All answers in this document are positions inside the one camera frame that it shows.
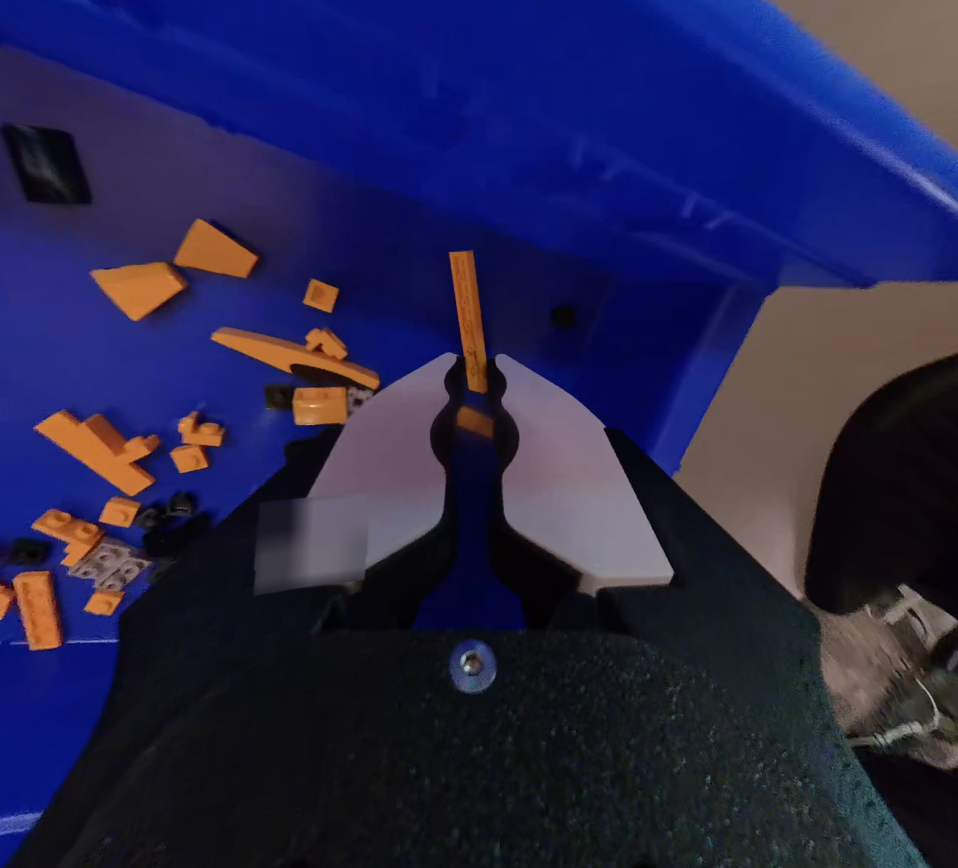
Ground black rectangular tile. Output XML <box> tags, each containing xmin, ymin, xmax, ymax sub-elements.
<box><xmin>0</xmin><ymin>123</ymin><xmax>93</xmax><ymax>205</ymax></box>

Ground blue plastic bin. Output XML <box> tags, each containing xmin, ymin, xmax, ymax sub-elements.
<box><xmin>0</xmin><ymin>0</ymin><xmax>958</xmax><ymax>843</ymax></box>

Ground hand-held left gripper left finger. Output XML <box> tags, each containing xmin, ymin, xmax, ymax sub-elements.
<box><xmin>307</xmin><ymin>352</ymin><xmax>459</xmax><ymax>568</ymax></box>

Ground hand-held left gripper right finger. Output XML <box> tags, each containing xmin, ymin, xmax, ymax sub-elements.
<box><xmin>490</xmin><ymin>353</ymin><xmax>675</xmax><ymax>596</ymax></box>

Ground loose orange black lego pieces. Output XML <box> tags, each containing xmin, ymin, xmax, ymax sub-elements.
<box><xmin>0</xmin><ymin>217</ymin><xmax>383</xmax><ymax>652</ymax></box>

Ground person's right forearm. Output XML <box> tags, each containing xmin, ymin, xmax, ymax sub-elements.
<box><xmin>803</xmin><ymin>354</ymin><xmax>958</xmax><ymax>616</ymax></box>

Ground long orange lego plate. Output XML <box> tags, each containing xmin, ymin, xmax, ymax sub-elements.
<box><xmin>448</xmin><ymin>250</ymin><xmax>500</xmax><ymax>440</ymax></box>

